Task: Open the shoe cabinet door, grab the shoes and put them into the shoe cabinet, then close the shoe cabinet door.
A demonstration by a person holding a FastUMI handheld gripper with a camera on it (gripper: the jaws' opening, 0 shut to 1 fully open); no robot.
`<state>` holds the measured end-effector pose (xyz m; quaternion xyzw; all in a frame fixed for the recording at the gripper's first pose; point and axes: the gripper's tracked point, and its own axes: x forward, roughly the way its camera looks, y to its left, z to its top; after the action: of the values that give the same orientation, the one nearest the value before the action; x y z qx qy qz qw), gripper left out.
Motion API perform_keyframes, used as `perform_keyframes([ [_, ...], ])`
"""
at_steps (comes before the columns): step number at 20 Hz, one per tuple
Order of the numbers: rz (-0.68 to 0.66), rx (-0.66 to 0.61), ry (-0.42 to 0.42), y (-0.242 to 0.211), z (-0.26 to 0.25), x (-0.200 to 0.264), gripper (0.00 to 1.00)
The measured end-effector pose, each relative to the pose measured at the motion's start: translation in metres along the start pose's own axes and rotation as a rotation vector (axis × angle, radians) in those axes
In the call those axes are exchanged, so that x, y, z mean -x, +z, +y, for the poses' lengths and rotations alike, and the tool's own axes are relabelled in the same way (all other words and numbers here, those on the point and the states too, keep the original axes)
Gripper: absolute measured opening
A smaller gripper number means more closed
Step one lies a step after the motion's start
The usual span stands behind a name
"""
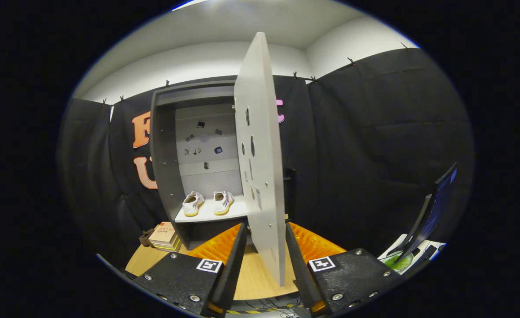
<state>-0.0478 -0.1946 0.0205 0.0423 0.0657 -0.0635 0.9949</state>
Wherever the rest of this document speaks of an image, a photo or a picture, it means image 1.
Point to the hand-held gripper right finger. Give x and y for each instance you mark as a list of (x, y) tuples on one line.
[(302, 269)]

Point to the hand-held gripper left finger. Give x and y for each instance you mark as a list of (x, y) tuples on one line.
[(231, 269)]

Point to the white shoe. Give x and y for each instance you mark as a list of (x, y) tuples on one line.
[(193, 204), (223, 202)]

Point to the beige shoe cabinet door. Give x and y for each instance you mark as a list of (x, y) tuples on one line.
[(264, 176)]

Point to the dark grey shoe cabinet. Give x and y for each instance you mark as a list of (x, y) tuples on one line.
[(167, 176)]

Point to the stack of books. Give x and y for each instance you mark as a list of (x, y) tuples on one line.
[(165, 234)]

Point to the dark brown clamp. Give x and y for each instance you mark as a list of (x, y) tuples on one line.
[(146, 238)]

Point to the green round object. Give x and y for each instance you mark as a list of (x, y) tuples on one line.
[(399, 263)]

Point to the black backdrop cloth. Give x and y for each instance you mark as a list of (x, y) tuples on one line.
[(352, 154)]

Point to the black monitor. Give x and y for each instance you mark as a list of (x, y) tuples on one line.
[(436, 207)]

